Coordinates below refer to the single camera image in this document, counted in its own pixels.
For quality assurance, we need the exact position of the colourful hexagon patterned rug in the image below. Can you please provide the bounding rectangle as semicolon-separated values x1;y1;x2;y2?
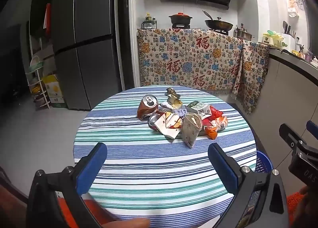
237;189;262;228

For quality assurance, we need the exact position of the hanging wall decoration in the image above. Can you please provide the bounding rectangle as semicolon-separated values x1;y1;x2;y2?
287;0;305;18

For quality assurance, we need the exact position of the crumpled yellow white wrapper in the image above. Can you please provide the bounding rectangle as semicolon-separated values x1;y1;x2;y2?
166;94;183;109

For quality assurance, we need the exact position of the beige paper bag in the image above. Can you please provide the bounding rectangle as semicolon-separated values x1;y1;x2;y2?
182;112;203;149

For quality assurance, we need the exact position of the crushed silver can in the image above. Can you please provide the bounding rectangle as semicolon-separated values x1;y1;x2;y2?
148;114;166;129

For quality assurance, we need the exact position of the white knife block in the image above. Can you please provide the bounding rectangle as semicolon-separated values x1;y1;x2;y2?
282;21;298;42

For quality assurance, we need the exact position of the green white carton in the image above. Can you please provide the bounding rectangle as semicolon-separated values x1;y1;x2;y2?
185;101;211;117

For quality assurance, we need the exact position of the black wok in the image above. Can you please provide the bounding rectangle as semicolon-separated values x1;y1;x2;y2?
202;10;234;31

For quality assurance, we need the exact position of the striped tablecloth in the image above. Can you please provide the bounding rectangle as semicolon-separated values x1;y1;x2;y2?
73;87;257;228

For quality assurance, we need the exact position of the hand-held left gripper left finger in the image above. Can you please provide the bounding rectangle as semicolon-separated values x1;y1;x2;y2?
26;142;108;228

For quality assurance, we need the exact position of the grey refrigerator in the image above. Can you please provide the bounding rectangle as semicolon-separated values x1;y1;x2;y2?
51;0;118;111

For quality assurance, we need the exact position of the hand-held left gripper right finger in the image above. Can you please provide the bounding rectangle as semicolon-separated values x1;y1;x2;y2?
208;143;290;228

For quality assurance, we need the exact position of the orange cloth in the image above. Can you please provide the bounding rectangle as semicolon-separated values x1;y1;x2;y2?
57;198;117;228

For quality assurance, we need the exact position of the crushed orange drink can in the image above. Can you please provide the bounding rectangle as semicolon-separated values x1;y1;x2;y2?
137;95;159;121

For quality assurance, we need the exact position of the red hanging cloth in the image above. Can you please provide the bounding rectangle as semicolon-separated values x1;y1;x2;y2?
44;3;52;36

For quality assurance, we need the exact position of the steel cooking pot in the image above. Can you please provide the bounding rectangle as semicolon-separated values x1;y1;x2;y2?
234;28;254;40

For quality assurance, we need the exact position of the grey kitchen counter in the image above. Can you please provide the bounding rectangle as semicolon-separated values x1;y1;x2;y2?
258;45;318;144

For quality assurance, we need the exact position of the condiment bottle rack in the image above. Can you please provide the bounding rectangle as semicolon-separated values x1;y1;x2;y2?
141;13;158;30

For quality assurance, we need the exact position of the red orange snack bag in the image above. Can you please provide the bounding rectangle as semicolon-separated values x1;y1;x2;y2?
202;105;228;140

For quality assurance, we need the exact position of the yellow green plastic container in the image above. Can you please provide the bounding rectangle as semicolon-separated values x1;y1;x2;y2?
263;30;284;46

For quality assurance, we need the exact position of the yellow cardboard box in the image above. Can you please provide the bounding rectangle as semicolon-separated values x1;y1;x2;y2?
42;74;68;108

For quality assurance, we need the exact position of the printed patterned cloth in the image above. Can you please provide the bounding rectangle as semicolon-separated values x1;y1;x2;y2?
230;39;270;115
137;28;245;95

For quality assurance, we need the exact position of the black clay pot red lid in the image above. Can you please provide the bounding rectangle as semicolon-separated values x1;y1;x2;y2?
169;12;193;26

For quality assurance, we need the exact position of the white storage rack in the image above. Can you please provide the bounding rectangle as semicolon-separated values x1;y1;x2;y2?
25;55;52;111

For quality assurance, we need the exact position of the white red paper wrapper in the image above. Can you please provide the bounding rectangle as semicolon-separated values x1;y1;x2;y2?
153;112;183;139

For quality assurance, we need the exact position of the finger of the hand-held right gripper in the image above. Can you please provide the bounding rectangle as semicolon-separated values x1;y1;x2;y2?
306;120;318;141
279;124;307;155

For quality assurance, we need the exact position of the blue plastic waste basket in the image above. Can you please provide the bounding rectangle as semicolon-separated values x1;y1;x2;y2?
253;150;274;175

